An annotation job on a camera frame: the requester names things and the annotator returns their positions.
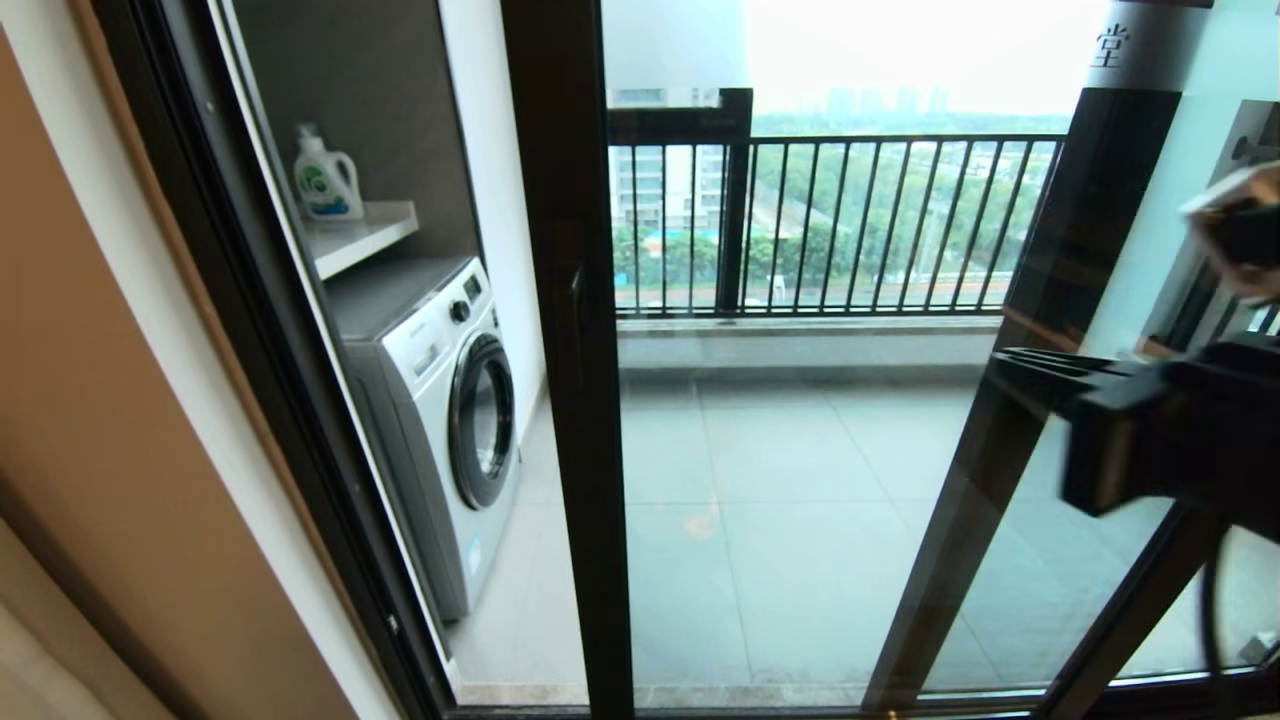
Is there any black door handle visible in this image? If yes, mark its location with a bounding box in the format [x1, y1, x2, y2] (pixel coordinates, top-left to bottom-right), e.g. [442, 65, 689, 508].
[568, 262, 592, 394]

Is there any dark framed sliding glass door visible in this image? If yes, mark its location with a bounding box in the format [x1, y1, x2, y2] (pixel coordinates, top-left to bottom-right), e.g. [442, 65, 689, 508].
[500, 0, 1280, 720]

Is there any fixed dark framed glass panel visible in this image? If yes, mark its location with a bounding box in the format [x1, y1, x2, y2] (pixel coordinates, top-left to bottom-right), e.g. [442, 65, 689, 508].
[862, 0, 1280, 713]

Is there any stone window sill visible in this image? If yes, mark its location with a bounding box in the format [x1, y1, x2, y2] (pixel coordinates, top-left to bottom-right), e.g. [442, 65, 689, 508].
[615, 316, 1001, 343]

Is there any short black balcony railing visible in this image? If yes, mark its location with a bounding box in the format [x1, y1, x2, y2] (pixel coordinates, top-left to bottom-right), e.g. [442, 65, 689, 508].
[1145, 130, 1280, 361]

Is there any long black balcony railing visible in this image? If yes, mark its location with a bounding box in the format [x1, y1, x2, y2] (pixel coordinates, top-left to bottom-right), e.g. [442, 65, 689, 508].
[608, 133, 1066, 319]

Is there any grey high-rise building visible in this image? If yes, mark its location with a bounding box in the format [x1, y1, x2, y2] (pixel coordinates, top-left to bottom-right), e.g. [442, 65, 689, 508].
[608, 88, 726, 233]

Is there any white front-load washing machine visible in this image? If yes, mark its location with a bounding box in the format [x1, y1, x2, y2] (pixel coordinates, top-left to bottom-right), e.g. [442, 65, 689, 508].
[325, 255, 523, 623]

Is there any white shelf board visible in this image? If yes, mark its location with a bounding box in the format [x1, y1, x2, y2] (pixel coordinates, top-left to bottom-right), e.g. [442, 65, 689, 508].
[305, 200, 421, 281]

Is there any white detergent bottle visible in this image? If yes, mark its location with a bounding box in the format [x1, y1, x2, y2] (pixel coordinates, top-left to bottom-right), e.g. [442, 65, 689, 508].
[293, 122, 365, 222]

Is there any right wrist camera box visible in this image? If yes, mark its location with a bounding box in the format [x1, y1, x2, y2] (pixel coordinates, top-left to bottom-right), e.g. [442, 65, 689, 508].
[1178, 163, 1280, 304]

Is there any dark window frame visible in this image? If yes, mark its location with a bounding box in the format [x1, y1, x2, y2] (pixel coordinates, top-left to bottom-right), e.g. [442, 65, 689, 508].
[606, 88, 754, 317]

